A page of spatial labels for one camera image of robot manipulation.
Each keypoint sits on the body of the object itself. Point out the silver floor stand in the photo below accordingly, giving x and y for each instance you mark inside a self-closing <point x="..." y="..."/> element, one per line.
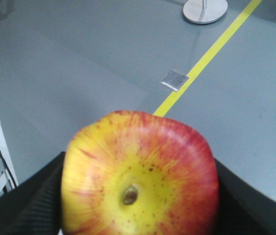
<point x="204" y="11"/>

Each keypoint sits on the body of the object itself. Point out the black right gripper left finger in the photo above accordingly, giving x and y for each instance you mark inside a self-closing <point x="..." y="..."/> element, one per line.
<point x="34" y="207"/>

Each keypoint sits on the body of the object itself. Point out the metal floor plate far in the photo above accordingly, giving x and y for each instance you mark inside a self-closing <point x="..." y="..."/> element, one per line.
<point x="174" y="80"/>

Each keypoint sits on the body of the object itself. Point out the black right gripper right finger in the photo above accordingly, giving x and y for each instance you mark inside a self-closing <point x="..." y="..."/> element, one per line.
<point x="244" y="208"/>

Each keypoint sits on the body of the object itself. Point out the red yellow apple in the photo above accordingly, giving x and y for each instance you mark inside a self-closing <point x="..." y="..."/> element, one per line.
<point x="133" y="173"/>

